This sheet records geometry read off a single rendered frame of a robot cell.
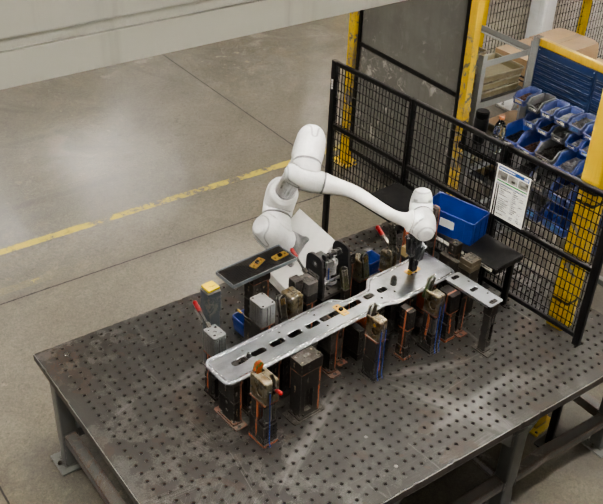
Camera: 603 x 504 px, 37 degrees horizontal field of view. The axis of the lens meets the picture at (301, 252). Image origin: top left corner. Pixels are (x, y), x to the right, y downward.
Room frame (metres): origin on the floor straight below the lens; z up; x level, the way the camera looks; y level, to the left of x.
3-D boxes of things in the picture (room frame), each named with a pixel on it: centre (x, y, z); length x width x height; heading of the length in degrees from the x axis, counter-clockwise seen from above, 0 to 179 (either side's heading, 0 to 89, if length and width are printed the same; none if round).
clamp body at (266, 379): (2.77, 0.12, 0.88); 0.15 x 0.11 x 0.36; 41
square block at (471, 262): (3.69, -0.84, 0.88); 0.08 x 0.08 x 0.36; 41
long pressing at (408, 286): (3.28, -0.19, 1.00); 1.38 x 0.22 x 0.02; 131
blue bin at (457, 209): (3.99, -0.79, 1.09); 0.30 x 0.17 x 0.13; 51
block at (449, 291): (3.52, -0.72, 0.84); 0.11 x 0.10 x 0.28; 41
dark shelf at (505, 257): (4.05, -0.74, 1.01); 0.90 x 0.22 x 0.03; 41
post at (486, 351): (3.43, -0.91, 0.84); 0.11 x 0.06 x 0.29; 41
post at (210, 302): (3.23, 0.39, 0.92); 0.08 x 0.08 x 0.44; 41
